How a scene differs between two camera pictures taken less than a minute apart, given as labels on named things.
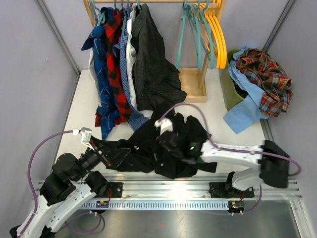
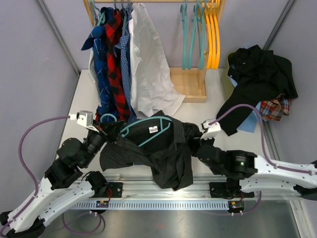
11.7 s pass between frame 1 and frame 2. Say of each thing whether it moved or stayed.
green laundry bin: stayed
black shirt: moved
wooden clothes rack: stayed
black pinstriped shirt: moved
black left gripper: moved
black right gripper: moved
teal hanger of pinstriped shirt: moved
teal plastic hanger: moved
